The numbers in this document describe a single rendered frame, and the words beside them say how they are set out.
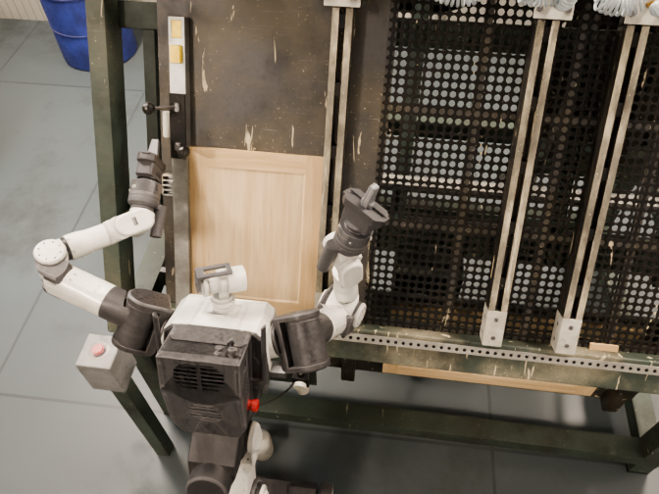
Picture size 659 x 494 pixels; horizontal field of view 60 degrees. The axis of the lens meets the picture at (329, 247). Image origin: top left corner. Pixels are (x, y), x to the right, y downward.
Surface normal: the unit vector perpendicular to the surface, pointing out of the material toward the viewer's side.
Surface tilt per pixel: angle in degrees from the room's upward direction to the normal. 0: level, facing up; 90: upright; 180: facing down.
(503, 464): 0
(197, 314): 23
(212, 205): 57
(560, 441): 0
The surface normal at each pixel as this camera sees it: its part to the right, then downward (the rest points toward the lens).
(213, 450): -0.06, -0.29
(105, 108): -0.11, 0.32
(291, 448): 0.00, -0.62
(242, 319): 0.04, -0.87
